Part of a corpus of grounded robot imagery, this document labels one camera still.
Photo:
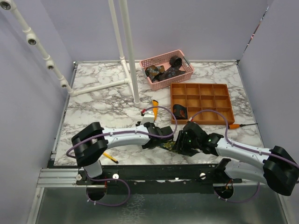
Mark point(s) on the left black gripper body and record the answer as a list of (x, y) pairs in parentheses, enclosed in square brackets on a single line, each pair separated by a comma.
[(147, 147)]

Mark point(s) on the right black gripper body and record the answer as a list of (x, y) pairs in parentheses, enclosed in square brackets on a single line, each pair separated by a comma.
[(192, 144)]

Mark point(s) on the blue yellow floral tie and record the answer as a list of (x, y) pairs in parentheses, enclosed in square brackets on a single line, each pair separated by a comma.
[(168, 146)]

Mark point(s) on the orange compartment tray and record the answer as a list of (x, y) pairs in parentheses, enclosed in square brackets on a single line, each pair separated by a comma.
[(201, 100)]

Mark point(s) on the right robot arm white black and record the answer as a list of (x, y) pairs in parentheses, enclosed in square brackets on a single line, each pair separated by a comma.
[(274, 167)]

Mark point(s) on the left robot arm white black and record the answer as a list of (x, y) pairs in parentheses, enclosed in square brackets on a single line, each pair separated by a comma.
[(90, 143)]

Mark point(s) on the rolled dark red-patterned tie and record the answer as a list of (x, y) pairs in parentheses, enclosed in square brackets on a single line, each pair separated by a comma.
[(180, 111)]

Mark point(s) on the orange utility knife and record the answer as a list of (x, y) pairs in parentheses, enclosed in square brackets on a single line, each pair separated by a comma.
[(155, 109)]

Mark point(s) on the yellow black pencil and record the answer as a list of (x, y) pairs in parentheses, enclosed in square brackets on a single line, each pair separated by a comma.
[(111, 158)]

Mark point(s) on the dark orange-patterned tie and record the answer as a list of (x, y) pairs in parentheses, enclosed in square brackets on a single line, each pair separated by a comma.
[(154, 72)]

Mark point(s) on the dark blue-patterned tie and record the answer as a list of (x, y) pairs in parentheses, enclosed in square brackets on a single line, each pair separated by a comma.
[(171, 72)]

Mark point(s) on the rolled brown tie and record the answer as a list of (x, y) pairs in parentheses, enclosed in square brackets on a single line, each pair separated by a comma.
[(175, 62)]

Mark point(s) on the pink plastic basket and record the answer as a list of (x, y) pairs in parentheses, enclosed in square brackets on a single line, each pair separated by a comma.
[(164, 59)]

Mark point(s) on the white pvc pipe rack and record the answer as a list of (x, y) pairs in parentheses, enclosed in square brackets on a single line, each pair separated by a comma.
[(128, 67)]

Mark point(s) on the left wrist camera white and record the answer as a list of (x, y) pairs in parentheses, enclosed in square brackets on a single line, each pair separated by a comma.
[(148, 117)]

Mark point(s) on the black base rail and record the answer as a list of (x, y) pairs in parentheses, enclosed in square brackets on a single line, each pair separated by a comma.
[(159, 179)]

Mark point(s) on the orange handled screwdriver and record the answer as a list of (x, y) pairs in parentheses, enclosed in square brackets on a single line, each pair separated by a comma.
[(235, 126)]

